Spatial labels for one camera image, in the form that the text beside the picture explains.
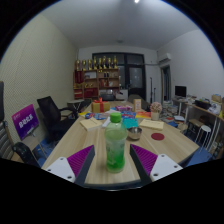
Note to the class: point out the black computer monitor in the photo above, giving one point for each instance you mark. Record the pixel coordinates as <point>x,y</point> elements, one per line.
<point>180,91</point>

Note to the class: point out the yellow gift box red ribbon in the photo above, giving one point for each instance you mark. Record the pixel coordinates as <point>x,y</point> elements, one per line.
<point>100,106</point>

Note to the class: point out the black office chair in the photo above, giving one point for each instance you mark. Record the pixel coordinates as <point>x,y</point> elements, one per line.
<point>53,116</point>

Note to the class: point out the small cream notebook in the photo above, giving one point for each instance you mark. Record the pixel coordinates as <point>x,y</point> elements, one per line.
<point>90,123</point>

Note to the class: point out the small round side table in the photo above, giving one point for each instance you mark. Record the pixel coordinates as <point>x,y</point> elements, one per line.
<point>76,102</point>

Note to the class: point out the tan upright cardboard box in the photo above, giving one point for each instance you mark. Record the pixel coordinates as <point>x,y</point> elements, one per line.
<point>137,105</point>

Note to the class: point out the stack of books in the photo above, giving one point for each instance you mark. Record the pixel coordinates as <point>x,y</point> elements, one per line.
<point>170,110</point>

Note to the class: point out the teal book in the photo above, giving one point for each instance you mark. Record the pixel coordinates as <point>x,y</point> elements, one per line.
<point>131,123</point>

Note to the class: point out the small wooden stool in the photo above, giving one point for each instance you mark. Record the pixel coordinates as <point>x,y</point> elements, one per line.
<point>195,122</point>

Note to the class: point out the pink flowers in white pot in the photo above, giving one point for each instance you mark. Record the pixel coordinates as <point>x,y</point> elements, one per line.
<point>155,108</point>

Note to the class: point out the orange printed book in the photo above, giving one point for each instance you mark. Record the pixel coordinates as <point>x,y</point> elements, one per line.
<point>143,115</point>

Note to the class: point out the flat round red coaster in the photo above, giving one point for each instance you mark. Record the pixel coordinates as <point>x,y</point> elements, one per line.
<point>157,136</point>

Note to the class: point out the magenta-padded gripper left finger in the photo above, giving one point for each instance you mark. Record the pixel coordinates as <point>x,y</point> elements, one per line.
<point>77,161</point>

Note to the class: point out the wooden shelf unit with trophies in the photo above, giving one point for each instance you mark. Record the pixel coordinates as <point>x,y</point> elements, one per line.
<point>100,81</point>

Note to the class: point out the white booklet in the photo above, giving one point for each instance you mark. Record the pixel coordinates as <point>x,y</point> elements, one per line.
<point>105,122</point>

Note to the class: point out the pink flat box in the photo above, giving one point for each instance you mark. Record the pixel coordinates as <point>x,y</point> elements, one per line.
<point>123,108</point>

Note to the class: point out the white round stool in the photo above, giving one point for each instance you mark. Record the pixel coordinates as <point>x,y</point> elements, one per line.
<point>204,129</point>

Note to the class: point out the black bag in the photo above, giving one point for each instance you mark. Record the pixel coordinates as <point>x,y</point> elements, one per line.
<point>25,153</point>

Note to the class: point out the white wall air conditioner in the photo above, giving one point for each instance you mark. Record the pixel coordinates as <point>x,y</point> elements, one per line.
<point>164,58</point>

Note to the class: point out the cluttered wooden side desk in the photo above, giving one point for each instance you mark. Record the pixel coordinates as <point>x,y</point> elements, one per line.
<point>206,111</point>

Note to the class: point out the grey striped chair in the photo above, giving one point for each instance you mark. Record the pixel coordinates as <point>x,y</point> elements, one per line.
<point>4,140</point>

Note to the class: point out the purple sign board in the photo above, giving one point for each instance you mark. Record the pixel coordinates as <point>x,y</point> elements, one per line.
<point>25,121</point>

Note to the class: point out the dark glass door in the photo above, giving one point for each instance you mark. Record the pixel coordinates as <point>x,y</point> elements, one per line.
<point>135,75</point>

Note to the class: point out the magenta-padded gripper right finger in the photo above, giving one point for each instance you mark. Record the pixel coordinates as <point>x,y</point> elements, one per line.
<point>148,158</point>

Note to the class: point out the green drink bottle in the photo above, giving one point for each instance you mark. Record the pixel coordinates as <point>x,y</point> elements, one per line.
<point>115,146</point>

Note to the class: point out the long cream book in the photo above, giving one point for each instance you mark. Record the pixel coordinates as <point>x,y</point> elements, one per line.
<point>151,124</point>

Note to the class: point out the blue printed book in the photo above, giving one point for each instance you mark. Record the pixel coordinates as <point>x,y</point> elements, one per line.
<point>128,115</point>

